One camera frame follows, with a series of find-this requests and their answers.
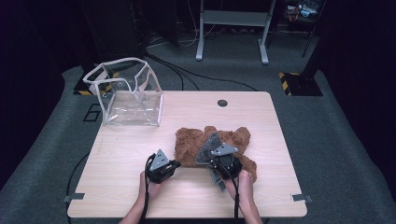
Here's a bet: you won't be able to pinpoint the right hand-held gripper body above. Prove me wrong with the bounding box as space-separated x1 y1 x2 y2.
209 143 243 181

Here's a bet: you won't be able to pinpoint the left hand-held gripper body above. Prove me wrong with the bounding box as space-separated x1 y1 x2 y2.
145 148 177 185

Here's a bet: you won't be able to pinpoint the brown teddy bear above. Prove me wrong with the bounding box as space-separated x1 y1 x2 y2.
174 125 258 184

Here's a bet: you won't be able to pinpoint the grey fleece towel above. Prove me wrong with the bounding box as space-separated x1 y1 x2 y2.
194 132 228 192

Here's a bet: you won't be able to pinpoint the clear plastic bag white trim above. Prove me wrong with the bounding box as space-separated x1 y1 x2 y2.
82 56 164 127

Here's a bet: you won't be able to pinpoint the person's left hand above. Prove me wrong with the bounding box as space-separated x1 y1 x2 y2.
138 171 163 203

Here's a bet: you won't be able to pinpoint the person's right hand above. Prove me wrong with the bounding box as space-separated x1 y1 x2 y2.
224 169 254 200

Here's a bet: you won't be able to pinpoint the grey metal stand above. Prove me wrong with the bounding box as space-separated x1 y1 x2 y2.
195 0 277 65

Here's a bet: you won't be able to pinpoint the black cabinet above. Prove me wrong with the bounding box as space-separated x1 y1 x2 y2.
78 0 148 63

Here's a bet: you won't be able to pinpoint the cluttered equipment cart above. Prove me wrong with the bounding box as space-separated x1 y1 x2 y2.
281 0 326 35

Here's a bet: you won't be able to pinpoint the left hand-held gripper cable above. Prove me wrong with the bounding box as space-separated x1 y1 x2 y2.
140 153 157 224

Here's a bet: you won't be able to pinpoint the hand-held gripper cable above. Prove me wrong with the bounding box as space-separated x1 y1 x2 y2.
140 153 157 224
218 162 241 224

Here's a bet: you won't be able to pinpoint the right hand-held gripper cable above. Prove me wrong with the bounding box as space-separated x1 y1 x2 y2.
218 162 241 224

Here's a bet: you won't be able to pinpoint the thick black cable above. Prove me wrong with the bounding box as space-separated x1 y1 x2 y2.
153 55 259 92
145 53 202 91

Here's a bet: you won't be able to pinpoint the black yellow striped base plate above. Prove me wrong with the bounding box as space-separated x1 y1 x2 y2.
73 66 120 97
278 71 324 97

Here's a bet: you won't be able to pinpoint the white cable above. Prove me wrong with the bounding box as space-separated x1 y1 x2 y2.
178 0 202 49

